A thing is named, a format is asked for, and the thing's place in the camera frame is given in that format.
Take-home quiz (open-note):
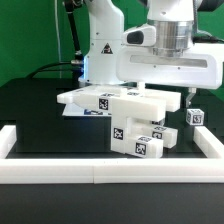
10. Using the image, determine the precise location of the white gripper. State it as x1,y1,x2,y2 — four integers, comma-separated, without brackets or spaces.
116,43,224,108

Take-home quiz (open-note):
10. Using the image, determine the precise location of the white chair back frame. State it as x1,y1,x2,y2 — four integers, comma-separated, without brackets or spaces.
57,85,181,121

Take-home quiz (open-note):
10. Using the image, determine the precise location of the white tagged cube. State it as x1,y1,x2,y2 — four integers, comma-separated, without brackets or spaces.
186,108,204,126

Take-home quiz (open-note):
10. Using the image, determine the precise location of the white chair seat block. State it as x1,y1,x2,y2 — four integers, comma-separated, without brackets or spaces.
111,115,144,154

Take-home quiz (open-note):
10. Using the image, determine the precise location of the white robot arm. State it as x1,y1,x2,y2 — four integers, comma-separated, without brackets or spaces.
79,0,224,90

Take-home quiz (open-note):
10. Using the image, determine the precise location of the white U-shaped border fence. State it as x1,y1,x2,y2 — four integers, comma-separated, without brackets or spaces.
0,125,224,184

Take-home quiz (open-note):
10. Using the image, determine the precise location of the white marker sheet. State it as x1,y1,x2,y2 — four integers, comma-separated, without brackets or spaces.
62,104,111,117

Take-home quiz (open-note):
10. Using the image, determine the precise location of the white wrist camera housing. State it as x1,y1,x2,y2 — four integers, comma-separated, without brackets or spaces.
122,24,156,47

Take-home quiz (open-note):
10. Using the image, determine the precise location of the black cable bundle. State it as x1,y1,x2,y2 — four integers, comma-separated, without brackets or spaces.
26,0,85,80

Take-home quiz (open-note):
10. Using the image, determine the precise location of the white thin cable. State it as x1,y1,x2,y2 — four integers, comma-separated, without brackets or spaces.
54,0,64,80

